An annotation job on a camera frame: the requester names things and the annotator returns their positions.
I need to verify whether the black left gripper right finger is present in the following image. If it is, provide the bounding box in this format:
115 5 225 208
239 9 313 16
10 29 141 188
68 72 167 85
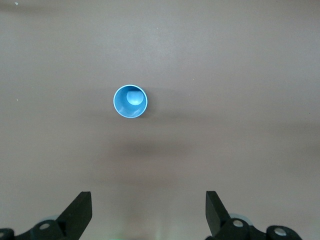
204 190 305 240

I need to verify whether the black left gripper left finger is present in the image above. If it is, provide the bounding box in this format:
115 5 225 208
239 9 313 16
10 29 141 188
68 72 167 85
0 191 93 240

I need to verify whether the blue plastic cup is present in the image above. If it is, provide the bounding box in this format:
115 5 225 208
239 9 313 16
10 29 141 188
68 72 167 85
113 84 149 119

